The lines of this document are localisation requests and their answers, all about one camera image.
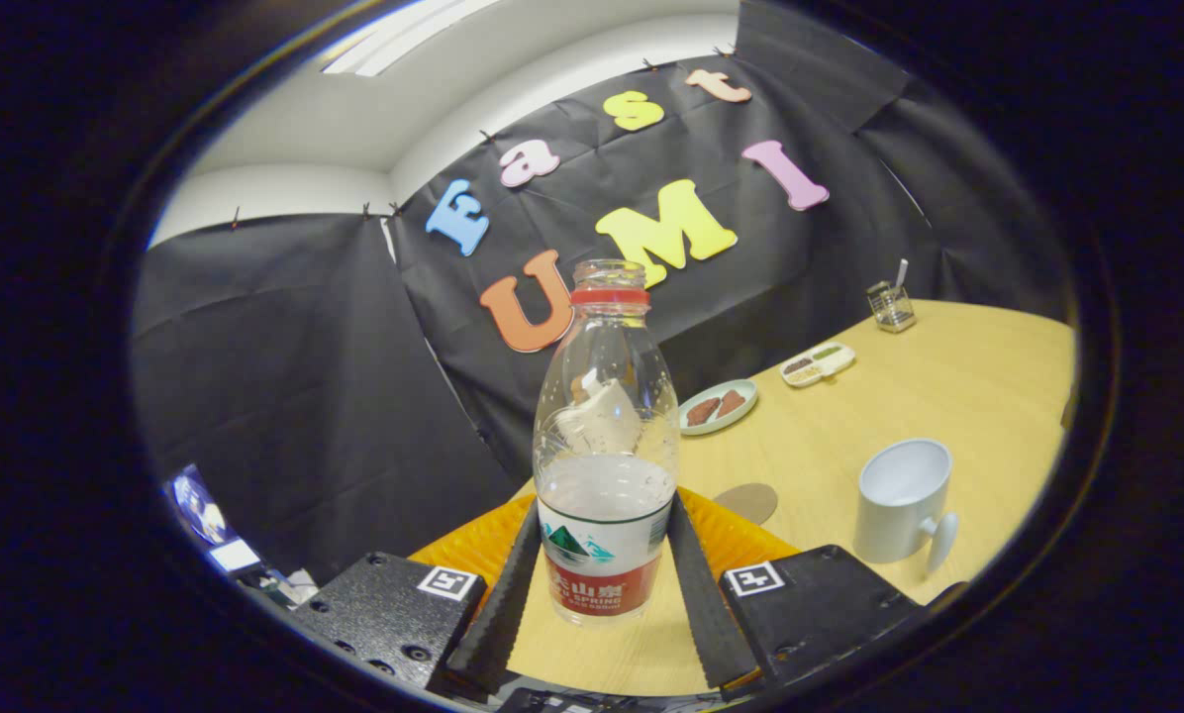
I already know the wire mesh utensil holder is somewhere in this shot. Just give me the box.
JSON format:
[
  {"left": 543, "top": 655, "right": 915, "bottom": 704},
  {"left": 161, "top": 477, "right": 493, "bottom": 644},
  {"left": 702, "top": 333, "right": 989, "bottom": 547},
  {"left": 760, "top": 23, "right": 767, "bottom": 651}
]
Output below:
[{"left": 867, "top": 281, "right": 917, "bottom": 334}]

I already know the computer monitor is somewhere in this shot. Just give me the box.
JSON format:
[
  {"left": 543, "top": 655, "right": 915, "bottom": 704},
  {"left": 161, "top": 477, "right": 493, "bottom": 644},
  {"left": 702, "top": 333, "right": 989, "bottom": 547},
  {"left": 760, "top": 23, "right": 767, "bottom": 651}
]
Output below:
[{"left": 163, "top": 462, "right": 264, "bottom": 577}]

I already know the wooden table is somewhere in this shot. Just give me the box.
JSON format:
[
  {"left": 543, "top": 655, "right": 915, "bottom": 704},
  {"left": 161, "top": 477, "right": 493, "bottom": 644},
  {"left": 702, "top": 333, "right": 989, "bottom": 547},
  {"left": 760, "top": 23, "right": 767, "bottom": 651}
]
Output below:
[{"left": 503, "top": 299, "right": 1078, "bottom": 697}]

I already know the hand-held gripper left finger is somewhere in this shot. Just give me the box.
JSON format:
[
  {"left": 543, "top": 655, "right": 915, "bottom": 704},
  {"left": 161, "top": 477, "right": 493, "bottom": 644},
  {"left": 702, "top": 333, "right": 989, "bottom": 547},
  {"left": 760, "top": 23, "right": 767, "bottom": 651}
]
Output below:
[{"left": 290, "top": 493, "right": 543, "bottom": 699}]

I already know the ceiling light panel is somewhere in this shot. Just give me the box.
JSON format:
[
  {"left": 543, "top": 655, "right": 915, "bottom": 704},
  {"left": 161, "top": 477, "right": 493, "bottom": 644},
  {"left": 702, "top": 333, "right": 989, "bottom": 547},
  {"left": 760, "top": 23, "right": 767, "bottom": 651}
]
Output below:
[{"left": 320, "top": 0, "right": 504, "bottom": 78}]

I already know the white cup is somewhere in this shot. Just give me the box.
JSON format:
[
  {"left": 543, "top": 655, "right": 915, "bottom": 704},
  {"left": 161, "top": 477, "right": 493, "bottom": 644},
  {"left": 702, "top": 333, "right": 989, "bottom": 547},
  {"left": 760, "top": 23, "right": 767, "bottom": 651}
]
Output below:
[{"left": 853, "top": 439, "right": 959, "bottom": 577}]

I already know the round brown coaster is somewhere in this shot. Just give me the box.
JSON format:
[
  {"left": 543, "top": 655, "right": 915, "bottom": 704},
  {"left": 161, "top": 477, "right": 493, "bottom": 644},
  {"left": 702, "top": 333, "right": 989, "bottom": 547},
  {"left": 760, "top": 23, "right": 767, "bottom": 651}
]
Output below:
[{"left": 713, "top": 482, "right": 779, "bottom": 527}]

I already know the pale green plate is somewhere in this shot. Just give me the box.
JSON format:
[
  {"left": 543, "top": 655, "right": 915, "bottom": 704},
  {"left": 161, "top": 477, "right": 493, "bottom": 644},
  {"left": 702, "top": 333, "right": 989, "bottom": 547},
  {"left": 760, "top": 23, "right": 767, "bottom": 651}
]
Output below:
[{"left": 678, "top": 378, "right": 758, "bottom": 437}]

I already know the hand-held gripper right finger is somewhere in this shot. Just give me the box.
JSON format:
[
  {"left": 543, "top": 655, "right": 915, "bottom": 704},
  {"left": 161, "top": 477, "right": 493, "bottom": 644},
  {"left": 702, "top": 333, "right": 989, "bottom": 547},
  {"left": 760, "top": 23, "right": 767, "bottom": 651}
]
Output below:
[{"left": 666, "top": 485, "right": 930, "bottom": 692}]

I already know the white divided dish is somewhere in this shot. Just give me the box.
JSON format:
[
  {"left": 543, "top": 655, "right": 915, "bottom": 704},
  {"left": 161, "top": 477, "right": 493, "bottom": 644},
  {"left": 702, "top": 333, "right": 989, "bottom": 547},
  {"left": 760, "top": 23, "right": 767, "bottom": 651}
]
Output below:
[{"left": 780, "top": 342, "right": 856, "bottom": 388}]

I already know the clear plastic juice bottle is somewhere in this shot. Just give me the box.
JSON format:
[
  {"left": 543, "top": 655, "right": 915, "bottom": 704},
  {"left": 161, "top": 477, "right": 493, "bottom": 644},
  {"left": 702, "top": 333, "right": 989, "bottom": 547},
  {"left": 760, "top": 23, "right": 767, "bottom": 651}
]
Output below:
[{"left": 533, "top": 258, "right": 681, "bottom": 627}]

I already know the black backdrop cloth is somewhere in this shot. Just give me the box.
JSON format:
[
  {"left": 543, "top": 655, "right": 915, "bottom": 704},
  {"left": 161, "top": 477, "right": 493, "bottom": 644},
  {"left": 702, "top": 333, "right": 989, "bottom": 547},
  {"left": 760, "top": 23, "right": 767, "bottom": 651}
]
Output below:
[{"left": 132, "top": 0, "right": 1068, "bottom": 585}]

